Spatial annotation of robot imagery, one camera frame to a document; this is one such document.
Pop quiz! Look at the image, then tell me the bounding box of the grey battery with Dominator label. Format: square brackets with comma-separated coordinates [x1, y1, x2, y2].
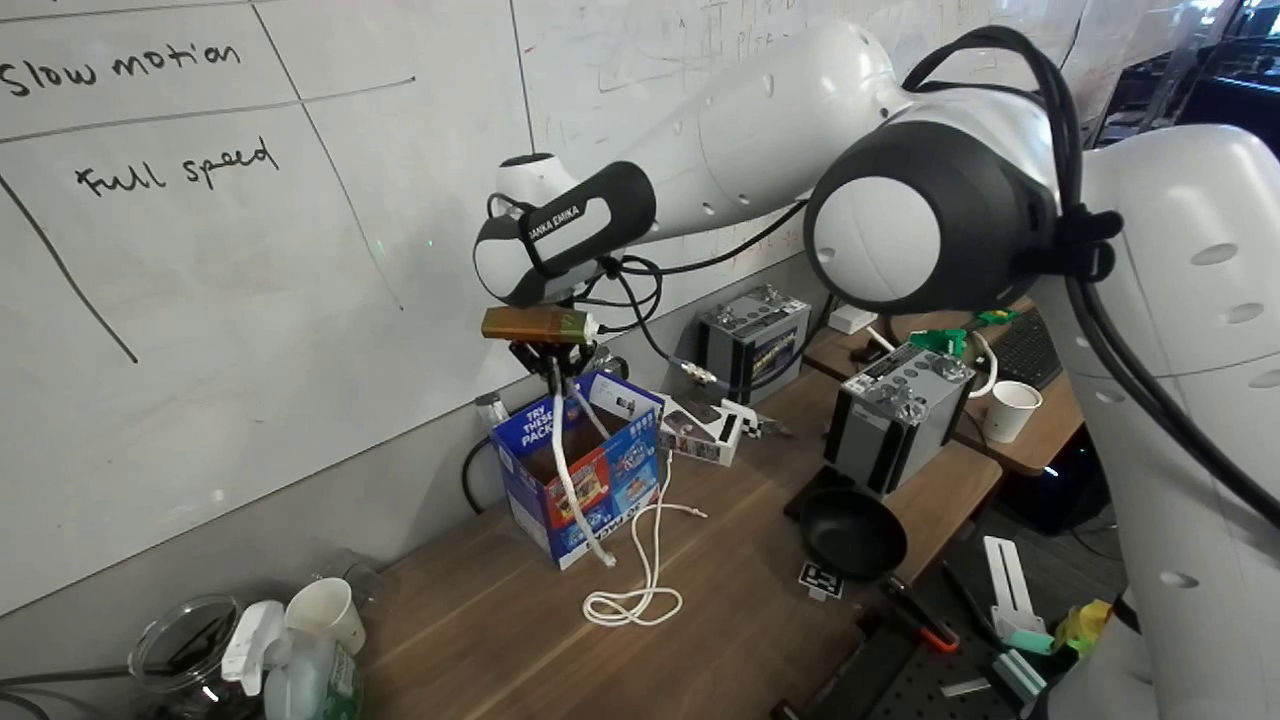
[697, 282, 815, 408]

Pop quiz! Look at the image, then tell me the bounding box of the blue printed cardboard box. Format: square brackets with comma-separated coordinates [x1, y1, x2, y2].
[489, 370, 673, 575]

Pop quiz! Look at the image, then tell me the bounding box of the green electronic board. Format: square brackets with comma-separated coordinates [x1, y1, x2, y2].
[909, 303, 1021, 361]

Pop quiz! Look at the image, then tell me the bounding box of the white paper cup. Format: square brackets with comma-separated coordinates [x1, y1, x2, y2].
[282, 574, 370, 656]

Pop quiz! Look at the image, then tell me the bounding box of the black wall cable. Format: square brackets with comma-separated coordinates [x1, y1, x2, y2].
[458, 431, 507, 516]

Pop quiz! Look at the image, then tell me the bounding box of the grey battery with black stripes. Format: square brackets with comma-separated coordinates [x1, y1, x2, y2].
[822, 339, 982, 502]

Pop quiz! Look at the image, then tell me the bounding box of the black frying pan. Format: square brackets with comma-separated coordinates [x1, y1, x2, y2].
[785, 464, 913, 587]

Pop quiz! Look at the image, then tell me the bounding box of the teal plastic part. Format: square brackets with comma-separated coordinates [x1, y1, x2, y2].
[993, 624, 1060, 703]

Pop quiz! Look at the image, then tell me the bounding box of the black clamp with orange handle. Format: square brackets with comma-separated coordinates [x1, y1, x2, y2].
[877, 575, 965, 659]

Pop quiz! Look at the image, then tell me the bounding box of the white power adapter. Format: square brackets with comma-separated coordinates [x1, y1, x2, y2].
[826, 299, 885, 339]

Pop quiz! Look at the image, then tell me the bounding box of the black perforated board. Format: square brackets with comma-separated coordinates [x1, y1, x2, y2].
[774, 586, 1071, 720]

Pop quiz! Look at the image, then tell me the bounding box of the black keyboard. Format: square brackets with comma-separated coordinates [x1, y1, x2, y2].
[997, 313, 1071, 394]

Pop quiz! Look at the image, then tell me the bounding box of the white mug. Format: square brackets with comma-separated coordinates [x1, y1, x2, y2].
[977, 378, 1047, 451]

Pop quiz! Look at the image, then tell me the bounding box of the yellow green plastic item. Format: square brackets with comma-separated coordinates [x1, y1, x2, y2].
[1054, 597, 1119, 666]

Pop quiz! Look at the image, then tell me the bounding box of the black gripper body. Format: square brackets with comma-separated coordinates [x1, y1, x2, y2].
[507, 332, 601, 386]

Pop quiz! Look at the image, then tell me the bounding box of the white whiteboard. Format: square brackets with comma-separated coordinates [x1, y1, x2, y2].
[0, 0, 1205, 619]

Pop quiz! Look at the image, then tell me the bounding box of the black white fiducial tag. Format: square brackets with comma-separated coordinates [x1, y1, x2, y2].
[796, 557, 853, 608]

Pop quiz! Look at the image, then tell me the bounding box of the gold green wrist camera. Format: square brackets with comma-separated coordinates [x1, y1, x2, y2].
[477, 299, 604, 349]

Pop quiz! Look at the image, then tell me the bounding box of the white tube lamp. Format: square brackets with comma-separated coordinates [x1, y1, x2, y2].
[982, 533, 1054, 644]

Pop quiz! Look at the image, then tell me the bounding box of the thin white rope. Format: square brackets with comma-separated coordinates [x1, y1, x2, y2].
[582, 445, 713, 635]

